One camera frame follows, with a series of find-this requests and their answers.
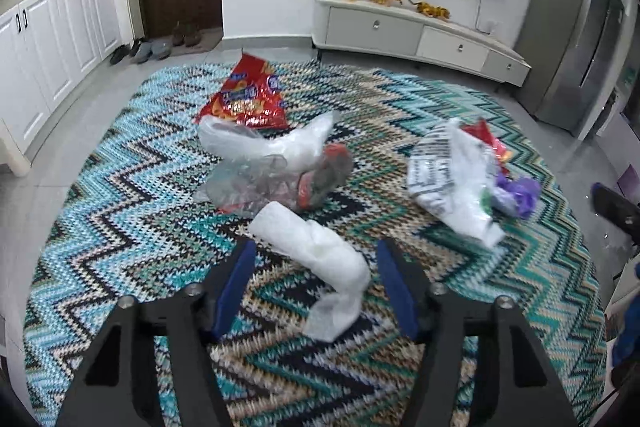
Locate purple plastic bag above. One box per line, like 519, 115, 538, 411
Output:
491, 172, 541, 219

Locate clear plastic bag with red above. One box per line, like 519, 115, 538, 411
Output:
194, 144, 354, 218

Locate zigzag patterned rug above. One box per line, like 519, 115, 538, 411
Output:
24, 62, 606, 426

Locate white printed plastic bag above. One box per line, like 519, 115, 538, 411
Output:
407, 118, 504, 249

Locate grey refrigerator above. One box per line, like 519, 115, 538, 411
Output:
515, 0, 625, 136

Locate red snack bag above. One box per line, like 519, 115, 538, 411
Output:
195, 53, 288, 130

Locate pink red wrapper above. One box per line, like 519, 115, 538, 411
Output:
461, 118, 512, 165

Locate door mat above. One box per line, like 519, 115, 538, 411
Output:
171, 27, 224, 56

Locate grey slippers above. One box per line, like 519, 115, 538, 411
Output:
108, 38, 172, 66

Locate brown shoes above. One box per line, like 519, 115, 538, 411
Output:
171, 22, 202, 48

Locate white TV console cabinet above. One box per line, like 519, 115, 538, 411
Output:
311, 0, 530, 87

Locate golden tiger ornament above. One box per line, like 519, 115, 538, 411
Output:
414, 1, 450, 20

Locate white shoe cabinet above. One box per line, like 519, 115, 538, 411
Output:
1, 0, 122, 176

